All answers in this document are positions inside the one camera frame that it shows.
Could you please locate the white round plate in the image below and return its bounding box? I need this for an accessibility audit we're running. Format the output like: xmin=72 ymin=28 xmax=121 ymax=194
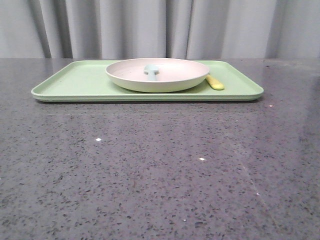
xmin=106 ymin=58 xmax=210 ymax=93

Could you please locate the yellow plastic fork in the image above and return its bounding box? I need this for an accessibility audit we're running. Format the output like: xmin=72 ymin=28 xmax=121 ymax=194
xmin=205 ymin=74 xmax=225 ymax=91

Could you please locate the light blue plastic spoon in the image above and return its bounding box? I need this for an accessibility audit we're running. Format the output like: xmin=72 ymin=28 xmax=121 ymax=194
xmin=143 ymin=64 xmax=159 ymax=81

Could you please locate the light green rectangular tray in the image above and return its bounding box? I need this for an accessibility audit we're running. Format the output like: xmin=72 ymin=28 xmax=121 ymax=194
xmin=31 ymin=60 xmax=264 ymax=102

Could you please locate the grey pleated curtain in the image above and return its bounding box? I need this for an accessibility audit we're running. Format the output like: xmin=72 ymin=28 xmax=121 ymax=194
xmin=0 ymin=0 xmax=320 ymax=60

